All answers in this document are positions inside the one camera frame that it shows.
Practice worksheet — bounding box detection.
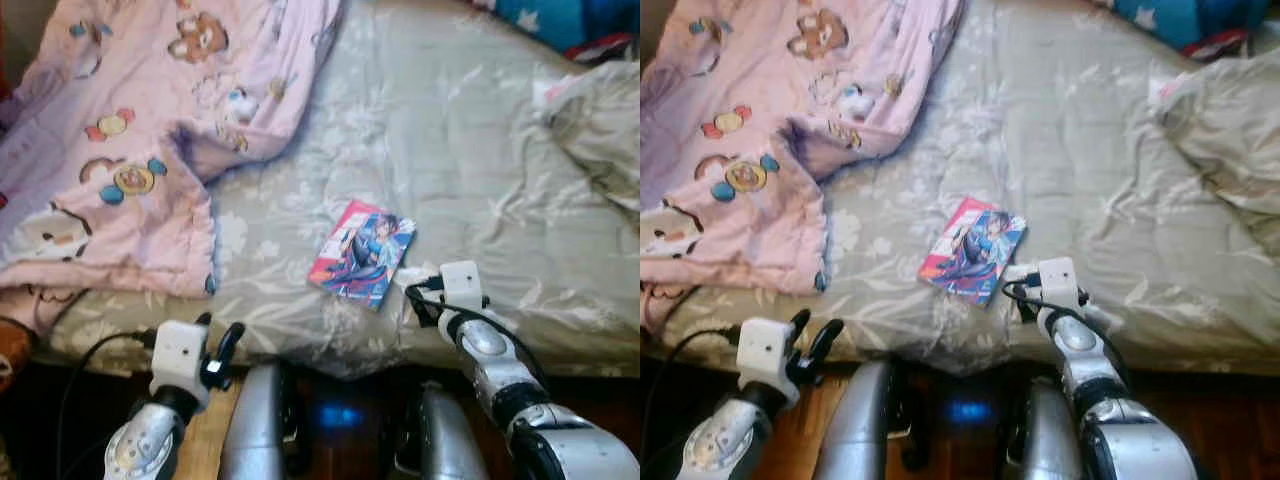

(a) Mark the grey floral bed sheet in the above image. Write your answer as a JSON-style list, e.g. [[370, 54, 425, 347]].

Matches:
[[40, 0, 641, 381], [650, 0, 1280, 376]]

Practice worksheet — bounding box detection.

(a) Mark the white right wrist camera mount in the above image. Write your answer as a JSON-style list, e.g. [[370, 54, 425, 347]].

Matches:
[[1037, 257, 1081, 306], [440, 261, 485, 309]]

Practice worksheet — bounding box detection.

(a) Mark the striped red blue bolster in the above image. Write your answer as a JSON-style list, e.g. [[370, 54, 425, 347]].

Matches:
[[1095, 0, 1271, 61], [470, 0, 641, 63]]

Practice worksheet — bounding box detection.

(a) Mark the pink cartoon print blanket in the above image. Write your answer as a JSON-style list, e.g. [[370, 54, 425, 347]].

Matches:
[[0, 0, 348, 393], [640, 0, 966, 336]]

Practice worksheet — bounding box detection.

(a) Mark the silver right robot leg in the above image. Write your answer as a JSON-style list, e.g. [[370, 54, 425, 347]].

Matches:
[[400, 383, 491, 480], [1005, 378, 1086, 480]]

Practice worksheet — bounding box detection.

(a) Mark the silver left robot leg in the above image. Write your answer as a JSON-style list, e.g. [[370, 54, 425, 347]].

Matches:
[[812, 360, 896, 480], [218, 362, 301, 480]]

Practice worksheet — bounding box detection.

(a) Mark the colourful manga book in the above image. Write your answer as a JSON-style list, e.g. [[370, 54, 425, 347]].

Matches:
[[918, 196, 1028, 307], [307, 199, 418, 311]]

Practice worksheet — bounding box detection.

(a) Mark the silver robot leg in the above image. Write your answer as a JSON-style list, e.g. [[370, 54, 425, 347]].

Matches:
[[218, 362, 301, 480], [812, 360, 896, 480], [400, 383, 491, 480], [1005, 378, 1086, 480]]

